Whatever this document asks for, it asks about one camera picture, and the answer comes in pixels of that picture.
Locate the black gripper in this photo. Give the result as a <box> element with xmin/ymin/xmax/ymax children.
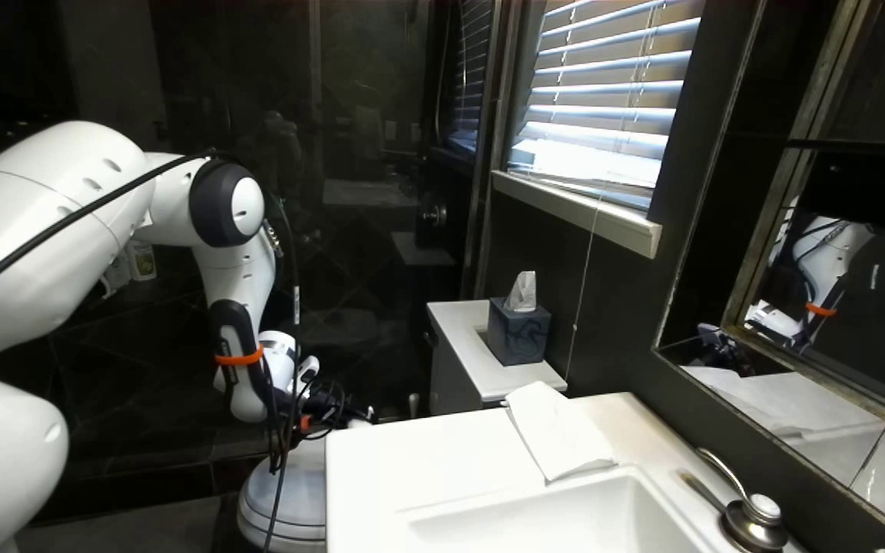
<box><xmin>295</xmin><ymin>378</ymin><xmax>375</xmax><ymax>436</ymax></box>

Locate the white toilet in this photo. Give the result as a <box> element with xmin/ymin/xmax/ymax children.
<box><xmin>232</xmin><ymin>433</ymin><xmax>333</xmax><ymax>553</ymax></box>

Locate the dark blue tissue box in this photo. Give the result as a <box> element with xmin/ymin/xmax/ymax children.
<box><xmin>482</xmin><ymin>299</ymin><xmax>556</xmax><ymax>369</ymax></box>

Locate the white facial tissue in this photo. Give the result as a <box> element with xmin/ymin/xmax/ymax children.
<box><xmin>505</xmin><ymin>268</ymin><xmax>541</xmax><ymax>316</ymax></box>

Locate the white sink vanity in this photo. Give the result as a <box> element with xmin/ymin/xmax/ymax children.
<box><xmin>323</xmin><ymin>391</ymin><xmax>804</xmax><ymax>553</ymax></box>

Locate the white cabinet under shelf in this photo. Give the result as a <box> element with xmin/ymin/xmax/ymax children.
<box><xmin>420</xmin><ymin>326</ymin><xmax>485</xmax><ymax>419</ymax></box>

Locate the white countertop shelf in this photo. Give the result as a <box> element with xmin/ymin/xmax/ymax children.
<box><xmin>423</xmin><ymin>299</ymin><xmax>571</xmax><ymax>405</ymax></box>

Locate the folded white towel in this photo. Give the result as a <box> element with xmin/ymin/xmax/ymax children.
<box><xmin>501</xmin><ymin>378</ymin><xmax>622</xmax><ymax>485</ymax></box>

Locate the white window sill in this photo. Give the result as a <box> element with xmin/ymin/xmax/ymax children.
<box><xmin>490</xmin><ymin>165</ymin><xmax>664</xmax><ymax>260</ymax></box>

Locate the small dark window blind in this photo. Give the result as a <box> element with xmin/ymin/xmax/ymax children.
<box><xmin>446</xmin><ymin>0</ymin><xmax>499</xmax><ymax>156</ymax></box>

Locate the large white window blind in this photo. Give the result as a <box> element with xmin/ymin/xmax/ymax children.
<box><xmin>505</xmin><ymin>0</ymin><xmax>709</xmax><ymax>214</ymax></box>

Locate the chrome sink faucet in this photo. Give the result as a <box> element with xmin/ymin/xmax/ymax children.
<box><xmin>679</xmin><ymin>468</ymin><xmax>794</xmax><ymax>553</ymax></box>

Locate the thin blind cord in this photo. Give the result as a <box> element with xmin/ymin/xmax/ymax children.
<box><xmin>562</xmin><ymin>226</ymin><xmax>597</xmax><ymax>382</ymax></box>

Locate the framed wall mirror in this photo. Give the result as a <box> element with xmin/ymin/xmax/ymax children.
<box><xmin>652</xmin><ymin>0</ymin><xmax>885</xmax><ymax>553</ymax></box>

